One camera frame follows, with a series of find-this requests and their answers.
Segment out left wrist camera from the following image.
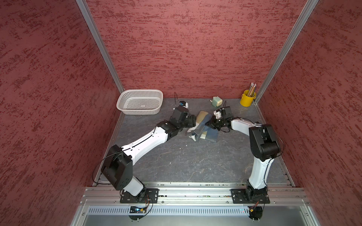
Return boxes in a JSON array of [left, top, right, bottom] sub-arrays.
[[179, 101, 189, 108]]

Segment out left aluminium corner post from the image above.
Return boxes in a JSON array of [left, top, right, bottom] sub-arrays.
[[76, 0, 124, 93]]

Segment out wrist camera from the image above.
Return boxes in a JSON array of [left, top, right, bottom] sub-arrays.
[[179, 101, 189, 108], [214, 106, 233, 119]]

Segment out aluminium front rail frame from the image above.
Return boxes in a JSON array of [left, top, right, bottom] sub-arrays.
[[71, 182, 320, 226]]

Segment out right aluminium corner post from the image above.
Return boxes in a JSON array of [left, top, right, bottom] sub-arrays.
[[255, 0, 319, 104]]

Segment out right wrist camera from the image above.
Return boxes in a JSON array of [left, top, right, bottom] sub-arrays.
[[214, 106, 233, 119]]

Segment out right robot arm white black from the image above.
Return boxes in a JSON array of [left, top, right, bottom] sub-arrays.
[[206, 116, 281, 202]]

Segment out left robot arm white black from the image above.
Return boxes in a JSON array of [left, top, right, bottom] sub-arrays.
[[101, 101, 196, 202]]

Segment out yellow cup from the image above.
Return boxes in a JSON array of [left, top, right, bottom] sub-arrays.
[[240, 89, 256, 107]]

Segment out left controller board with wires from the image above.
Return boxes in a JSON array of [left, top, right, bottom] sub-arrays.
[[128, 206, 149, 221]]

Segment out controller board with wires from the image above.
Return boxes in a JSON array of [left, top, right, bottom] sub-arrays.
[[249, 206, 264, 221], [128, 206, 149, 221]]

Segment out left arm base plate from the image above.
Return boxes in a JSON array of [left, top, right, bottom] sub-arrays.
[[120, 188, 159, 204]]

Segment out aluminium corner post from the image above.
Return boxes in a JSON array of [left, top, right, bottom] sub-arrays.
[[76, 0, 124, 93], [255, 0, 319, 104]]

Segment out blue beige white patchwork pillowcase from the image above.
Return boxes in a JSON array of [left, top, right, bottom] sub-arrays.
[[187, 111, 218, 143]]

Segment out pencils in yellow cup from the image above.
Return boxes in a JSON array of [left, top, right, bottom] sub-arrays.
[[248, 82, 256, 97]]

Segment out right controller board with wires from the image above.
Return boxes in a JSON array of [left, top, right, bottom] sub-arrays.
[[249, 206, 264, 221]]

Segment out green pencil sharpener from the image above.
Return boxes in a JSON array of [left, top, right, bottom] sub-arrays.
[[210, 96, 223, 108]]

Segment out white perforated plastic basket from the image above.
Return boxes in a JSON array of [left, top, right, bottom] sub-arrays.
[[117, 89, 164, 115]]

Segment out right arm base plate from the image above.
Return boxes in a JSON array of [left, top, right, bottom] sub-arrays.
[[231, 188, 270, 204]]

